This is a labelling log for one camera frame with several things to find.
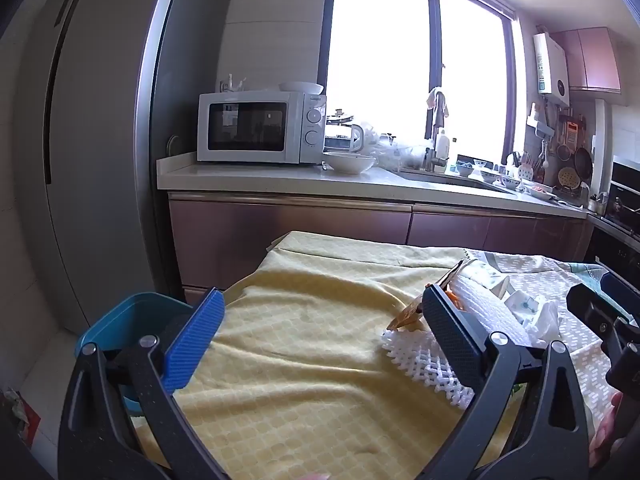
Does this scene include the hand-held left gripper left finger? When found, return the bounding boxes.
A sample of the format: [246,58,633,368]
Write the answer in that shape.
[56,286,230,480]

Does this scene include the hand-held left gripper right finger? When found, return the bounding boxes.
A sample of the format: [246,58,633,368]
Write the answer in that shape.
[419,283,592,480]

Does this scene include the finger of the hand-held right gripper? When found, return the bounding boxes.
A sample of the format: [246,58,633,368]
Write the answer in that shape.
[600,272,640,321]
[566,284,631,346]

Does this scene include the white foam sleeve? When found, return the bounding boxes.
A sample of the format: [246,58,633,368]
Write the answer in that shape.
[447,275,531,346]

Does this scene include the white foam net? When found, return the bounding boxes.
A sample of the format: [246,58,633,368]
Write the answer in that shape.
[380,330,476,411]

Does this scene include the brown foil wrapper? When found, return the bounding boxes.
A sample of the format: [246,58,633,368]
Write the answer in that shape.
[387,261,467,333]

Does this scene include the paper cup blue dot print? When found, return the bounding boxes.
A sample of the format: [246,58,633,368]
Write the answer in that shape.
[502,291,547,328]

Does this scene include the blue plastic trash bin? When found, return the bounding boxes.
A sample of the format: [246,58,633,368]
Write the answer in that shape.
[75,291,201,418]

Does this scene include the person's right hand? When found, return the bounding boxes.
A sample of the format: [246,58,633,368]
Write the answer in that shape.
[589,391,626,468]

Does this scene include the crumpled white tissue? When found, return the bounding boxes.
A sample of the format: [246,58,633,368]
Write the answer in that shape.
[525,300,563,351]

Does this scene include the black built-in oven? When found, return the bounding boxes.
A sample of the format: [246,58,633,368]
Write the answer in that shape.
[587,157,640,271]

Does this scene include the yellow and white patterned cloth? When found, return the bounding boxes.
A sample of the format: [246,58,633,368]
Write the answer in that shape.
[132,230,640,480]

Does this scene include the brown kitchen counter cabinet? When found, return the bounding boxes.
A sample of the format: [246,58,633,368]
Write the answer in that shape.
[156,152,596,306]

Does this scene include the kitchen sink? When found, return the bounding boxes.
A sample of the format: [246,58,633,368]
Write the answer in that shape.
[400,167,518,196]

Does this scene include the white perforated utensil holder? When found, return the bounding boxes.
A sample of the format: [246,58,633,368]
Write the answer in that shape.
[517,152,546,182]

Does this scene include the red paper bag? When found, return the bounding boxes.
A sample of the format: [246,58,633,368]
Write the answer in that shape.
[0,385,43,442]

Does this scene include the crumpled clear plastic bags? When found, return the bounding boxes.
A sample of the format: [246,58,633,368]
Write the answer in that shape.
[360,120,431,170]

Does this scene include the wide white bowl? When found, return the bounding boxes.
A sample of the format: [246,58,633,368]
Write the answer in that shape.
[322,152,377,175]

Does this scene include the steel kitchen faucet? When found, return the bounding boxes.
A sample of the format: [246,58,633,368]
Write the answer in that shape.
[426,89,452,172]

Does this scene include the grey steel refrigerator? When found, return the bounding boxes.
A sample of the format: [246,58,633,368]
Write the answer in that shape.
[12,0,235,336]

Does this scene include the cloth draped on faucet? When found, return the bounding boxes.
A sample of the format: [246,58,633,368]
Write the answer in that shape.
[427,87,450,117]

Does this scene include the white microwave oven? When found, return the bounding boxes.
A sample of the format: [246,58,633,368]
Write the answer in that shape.
[196,91,328,166]

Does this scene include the shallow white bowl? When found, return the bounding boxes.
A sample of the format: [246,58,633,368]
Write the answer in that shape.
[279,81,325,95]

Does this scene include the large kitchen window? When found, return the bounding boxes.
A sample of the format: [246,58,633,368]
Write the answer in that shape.
[322,0,518,163]

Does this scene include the wall mounted grey rack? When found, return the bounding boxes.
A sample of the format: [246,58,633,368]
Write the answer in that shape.
[527,102,556,139]

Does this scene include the glass kettle white handle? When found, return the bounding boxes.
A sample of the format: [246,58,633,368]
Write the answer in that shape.
[324,107,366,154]

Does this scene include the pink wall cabinet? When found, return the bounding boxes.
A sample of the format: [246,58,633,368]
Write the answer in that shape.
[550,27,623,96]

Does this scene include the white wall water heater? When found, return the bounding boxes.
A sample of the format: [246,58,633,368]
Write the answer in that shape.
[532,32,571,107]

